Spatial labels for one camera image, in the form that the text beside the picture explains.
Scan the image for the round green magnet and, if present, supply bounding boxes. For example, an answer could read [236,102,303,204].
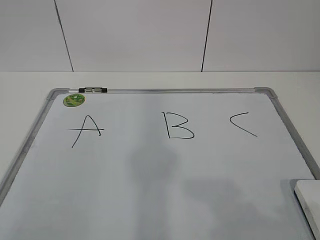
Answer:
[63,93,86,108]

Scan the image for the white whiteboard with grey frame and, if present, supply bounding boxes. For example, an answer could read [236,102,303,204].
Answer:
[0,87,320,240]

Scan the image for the white whiteboard eraser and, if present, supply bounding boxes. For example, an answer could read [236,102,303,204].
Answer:
[294,180,320,240]

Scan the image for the black and clear frame clip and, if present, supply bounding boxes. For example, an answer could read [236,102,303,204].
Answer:
[78,87,108,94]

